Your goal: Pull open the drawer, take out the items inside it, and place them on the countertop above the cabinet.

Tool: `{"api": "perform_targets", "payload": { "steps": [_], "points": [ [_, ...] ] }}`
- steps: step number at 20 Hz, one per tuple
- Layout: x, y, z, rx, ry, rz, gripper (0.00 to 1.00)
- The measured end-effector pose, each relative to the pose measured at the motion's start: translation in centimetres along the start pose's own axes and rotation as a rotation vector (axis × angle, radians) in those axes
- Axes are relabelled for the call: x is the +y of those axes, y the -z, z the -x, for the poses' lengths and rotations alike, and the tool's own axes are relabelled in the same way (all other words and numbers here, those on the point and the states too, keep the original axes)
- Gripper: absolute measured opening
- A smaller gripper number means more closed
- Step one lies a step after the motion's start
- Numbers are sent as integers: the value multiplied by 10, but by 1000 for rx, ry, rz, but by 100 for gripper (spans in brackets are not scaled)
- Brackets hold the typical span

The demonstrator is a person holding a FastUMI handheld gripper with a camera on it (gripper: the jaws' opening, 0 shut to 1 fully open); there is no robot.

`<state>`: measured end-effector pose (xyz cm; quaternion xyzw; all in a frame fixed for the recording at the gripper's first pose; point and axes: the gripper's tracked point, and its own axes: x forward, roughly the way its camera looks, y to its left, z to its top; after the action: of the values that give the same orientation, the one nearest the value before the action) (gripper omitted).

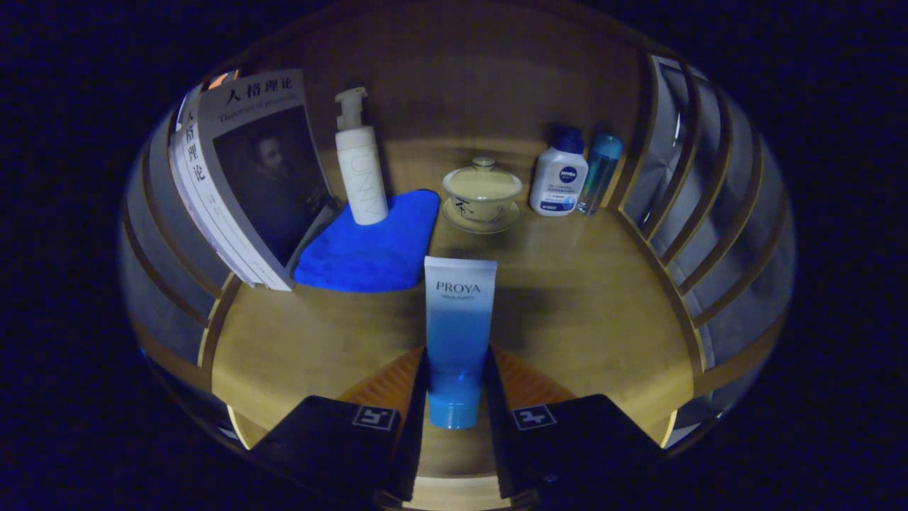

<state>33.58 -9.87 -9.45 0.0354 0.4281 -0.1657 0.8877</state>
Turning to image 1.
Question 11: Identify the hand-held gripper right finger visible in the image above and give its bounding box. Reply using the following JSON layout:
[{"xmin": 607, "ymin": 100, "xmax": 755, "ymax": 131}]
[{"xmin": 482, "ymin": 344, "xmax": 671, "ymax": 501}]

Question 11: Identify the grey book with portrait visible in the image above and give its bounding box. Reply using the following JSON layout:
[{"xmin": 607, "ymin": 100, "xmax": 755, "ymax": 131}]
[{"xmin": 181, "ymin": 68, "xmax": 341, "ymax": 292}]

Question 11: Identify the white lotion bottle blue cap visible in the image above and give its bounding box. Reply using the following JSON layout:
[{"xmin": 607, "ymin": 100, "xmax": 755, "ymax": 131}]
[{"xmin": 528, "ymin": 126, "xmax": 589, "ymax": 216}]

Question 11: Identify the blue cloth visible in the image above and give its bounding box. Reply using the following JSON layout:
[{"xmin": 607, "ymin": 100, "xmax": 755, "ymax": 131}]
[{"xmin": 294, "ymin": 189, "xmax": 442, "ymax": 294}]

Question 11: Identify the beige lidded tea cup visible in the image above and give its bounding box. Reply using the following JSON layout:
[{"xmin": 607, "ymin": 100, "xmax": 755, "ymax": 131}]
[{"xmin": 443, "ymin": 157, "xmax": 524, "ymax": 222}]

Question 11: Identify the teal bottle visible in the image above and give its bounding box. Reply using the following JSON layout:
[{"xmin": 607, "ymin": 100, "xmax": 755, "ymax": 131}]
[{"xmin": 576, "ymin": 133, "xmax": 624, "ymax": 216}]

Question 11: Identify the blue and white cosmetic tube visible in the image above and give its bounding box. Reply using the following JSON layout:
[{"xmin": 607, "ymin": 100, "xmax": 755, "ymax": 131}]
[{"xmin": 423, "ymin": 255, "xmax": 499, "ymax": 431}]

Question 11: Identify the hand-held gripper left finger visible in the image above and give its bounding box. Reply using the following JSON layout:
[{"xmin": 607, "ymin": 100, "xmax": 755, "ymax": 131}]
[{"xmin": 248, "ymin": 346, "xmax": 431, "ymax": 503}]

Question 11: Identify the wooden cabinet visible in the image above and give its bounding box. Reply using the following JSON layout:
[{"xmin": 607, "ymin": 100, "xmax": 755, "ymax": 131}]
[{"xmin": 117, "ymin": 0, "xmax": 795, "ymax": 511}]

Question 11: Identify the wooden countertop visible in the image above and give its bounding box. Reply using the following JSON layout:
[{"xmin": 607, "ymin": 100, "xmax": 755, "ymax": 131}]
[{"xmin": 211, "ymin": 138, "xmax": 703, "ymax": 510}]

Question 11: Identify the beige saucer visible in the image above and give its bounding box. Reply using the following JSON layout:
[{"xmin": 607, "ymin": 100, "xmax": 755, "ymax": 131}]
[{"xmin": 441, "ymin": 197, "xmax": 522, "ymax": 235}]

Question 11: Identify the white pump bottle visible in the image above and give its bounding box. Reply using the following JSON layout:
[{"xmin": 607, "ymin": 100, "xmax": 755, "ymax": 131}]
[{"xmin": 335, "ymin": 87, "xmax": 389, "ymax": 226}]

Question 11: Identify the white book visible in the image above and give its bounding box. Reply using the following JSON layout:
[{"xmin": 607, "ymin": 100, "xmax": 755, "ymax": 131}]
[{"xmin": 172, "ymin": 124, "xmax": 267, "ymax": 287}]

